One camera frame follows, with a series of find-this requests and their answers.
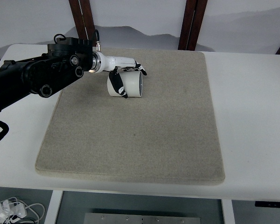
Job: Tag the black desk control panel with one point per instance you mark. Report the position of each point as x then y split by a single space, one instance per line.
267 204

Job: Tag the middle brown wooden frame post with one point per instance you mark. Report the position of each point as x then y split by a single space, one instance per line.
191 24

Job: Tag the beige felt mat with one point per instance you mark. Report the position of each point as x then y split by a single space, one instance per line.
169 135

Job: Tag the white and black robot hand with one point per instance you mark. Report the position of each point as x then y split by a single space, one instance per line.
115 65

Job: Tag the left brown wooden frame post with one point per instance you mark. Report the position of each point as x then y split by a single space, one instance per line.
83 19

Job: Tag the metal base plate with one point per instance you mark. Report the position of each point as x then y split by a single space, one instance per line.
105 218

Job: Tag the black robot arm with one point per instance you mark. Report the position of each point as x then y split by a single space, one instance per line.
65 62

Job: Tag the white ribbed cup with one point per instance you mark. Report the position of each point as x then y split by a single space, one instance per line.
132 82

